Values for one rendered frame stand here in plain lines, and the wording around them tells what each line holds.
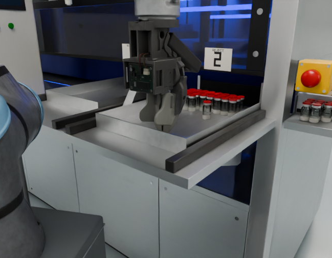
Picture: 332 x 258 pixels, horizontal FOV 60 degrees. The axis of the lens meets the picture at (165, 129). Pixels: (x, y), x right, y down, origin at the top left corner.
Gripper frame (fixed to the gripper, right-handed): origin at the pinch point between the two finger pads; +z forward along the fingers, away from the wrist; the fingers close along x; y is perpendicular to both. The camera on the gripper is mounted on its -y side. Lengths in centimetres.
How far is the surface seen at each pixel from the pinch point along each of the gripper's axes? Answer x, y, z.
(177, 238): -19, -31, 58
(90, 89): -53, -23, 3
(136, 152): -2.3, 6.0, 3.6
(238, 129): 8.3, -15.5, 2.7
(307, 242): 13, -106, 92
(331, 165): 5, -218, 93
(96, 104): -28.5, -5.8, 1.0
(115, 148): -7.0, 6.9, 3.6
